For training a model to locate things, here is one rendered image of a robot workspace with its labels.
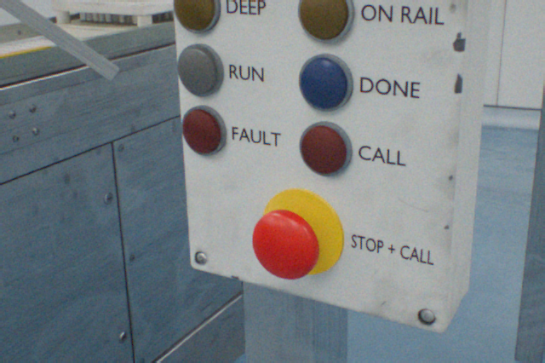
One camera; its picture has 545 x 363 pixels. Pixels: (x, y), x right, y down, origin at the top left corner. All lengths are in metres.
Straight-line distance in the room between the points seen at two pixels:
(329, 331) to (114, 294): 0.99
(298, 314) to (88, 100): 0.83
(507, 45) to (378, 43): 3.78
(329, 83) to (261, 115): 0.05
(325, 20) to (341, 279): 0.15
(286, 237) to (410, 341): 1.72
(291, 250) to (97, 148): 1.03
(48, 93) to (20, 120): 0.07
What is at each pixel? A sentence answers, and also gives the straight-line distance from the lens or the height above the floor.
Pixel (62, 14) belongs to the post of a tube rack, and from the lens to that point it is 1.57.
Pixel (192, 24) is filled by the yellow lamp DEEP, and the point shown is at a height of 1.06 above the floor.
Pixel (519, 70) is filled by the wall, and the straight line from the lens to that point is 4.16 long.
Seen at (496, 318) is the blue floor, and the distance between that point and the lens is 2.25.
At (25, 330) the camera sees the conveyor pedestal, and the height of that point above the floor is 0.45.
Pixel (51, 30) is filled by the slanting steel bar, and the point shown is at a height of 0.97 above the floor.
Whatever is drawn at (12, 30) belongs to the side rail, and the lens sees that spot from 1.53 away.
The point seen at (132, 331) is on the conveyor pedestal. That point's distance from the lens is 1.59.
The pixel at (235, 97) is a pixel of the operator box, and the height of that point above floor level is 1.02.
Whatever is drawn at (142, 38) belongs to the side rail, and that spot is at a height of 0.91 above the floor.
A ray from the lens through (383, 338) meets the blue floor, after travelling 2.10.
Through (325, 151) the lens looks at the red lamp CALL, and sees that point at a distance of 0.39.
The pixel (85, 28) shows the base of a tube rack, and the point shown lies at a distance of 1.52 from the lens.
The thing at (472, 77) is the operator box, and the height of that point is 1.04.
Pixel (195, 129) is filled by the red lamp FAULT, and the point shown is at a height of 1.00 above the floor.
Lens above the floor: 1.12
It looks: 20 degrees down
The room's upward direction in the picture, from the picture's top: 1 degrees counter-clockwise
